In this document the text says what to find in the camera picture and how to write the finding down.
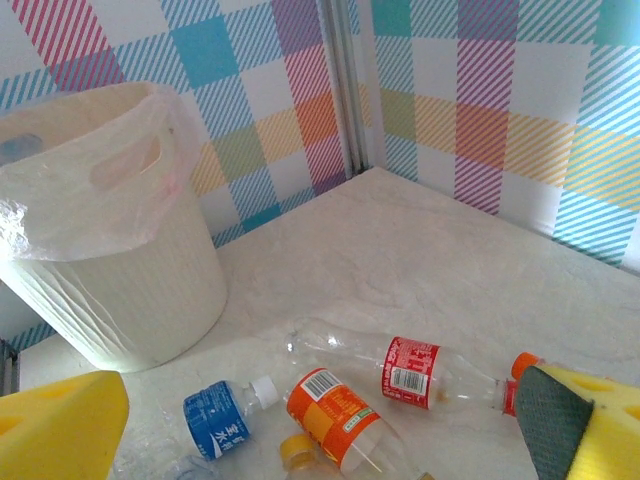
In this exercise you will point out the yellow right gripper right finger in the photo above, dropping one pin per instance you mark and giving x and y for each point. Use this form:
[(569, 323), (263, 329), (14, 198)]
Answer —
[(590, 430)]

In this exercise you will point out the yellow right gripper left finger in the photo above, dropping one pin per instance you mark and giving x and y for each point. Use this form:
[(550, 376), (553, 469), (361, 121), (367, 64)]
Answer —
[(50, 430)]

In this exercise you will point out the clear plastic bottle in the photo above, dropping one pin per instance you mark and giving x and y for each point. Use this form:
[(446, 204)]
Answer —
[(165, 460)]

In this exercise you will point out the blue label water bottle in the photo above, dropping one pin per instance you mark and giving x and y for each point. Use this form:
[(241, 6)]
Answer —
[(215, 420)]

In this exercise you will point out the red label clear bottle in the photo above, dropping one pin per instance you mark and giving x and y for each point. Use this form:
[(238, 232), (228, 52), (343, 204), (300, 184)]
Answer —
[(410, 372)]

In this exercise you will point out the white ribbed plastic bin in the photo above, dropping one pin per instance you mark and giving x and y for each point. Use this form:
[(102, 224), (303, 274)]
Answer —
[(150, 300)]

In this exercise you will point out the orange barcode label bottle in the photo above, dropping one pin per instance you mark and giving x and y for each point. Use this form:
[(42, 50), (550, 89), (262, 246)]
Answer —
[(335, 415)]

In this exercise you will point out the aluminium frame post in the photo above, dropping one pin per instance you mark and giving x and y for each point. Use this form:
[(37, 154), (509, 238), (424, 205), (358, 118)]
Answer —
[(345, 85), (7, 370)]

